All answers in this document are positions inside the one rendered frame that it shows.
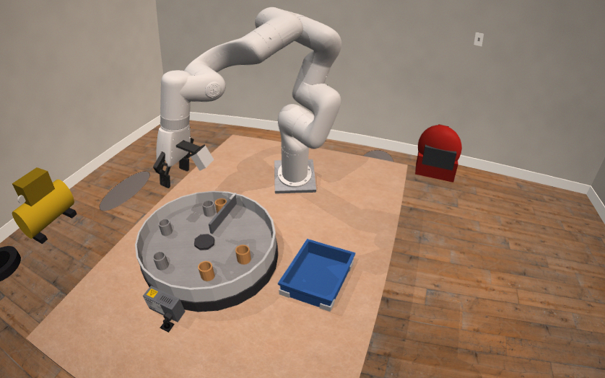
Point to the bronze bushing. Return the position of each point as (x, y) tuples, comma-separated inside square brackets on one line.
[(243, 254), (206, 271), (219, 203)]

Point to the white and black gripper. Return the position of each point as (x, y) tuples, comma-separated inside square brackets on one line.
[(167, 151)]

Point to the grey metal bushing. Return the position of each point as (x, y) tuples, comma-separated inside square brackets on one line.
[(160, 260), (165, 227), (208, 207)]

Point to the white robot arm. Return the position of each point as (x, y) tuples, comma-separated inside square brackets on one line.
[(275, 29)]

